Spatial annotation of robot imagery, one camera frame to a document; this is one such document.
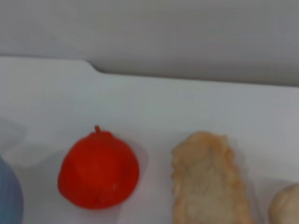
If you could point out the blue bowl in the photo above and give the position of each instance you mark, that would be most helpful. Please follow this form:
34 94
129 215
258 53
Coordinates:
9 193

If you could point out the red tomato toy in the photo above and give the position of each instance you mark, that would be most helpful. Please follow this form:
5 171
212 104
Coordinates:
98 170

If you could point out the round beige bun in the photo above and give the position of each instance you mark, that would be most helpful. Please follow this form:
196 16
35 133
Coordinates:
286 205

